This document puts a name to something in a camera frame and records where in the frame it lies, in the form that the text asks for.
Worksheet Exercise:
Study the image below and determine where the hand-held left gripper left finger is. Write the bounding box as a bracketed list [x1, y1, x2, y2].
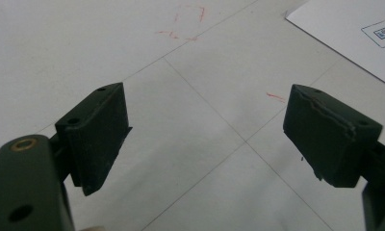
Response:
[54, 82, 133, 197]

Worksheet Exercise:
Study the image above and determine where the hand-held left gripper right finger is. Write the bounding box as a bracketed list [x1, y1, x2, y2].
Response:
[282, 84, 383, 189]

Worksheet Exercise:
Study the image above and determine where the white paper sheet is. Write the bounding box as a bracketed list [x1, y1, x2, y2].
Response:
[284, 0, 385, 90]

